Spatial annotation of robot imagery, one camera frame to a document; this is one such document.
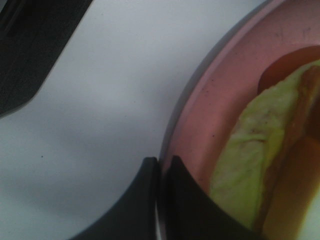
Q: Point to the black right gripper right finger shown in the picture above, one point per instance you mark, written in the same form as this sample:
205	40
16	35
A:
189	214

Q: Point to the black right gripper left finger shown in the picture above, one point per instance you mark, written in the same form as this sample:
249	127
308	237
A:
133	216

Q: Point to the pink round plate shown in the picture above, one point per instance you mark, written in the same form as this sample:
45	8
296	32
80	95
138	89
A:
277	33

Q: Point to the white bread sandwich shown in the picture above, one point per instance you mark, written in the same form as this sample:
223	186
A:
294	213

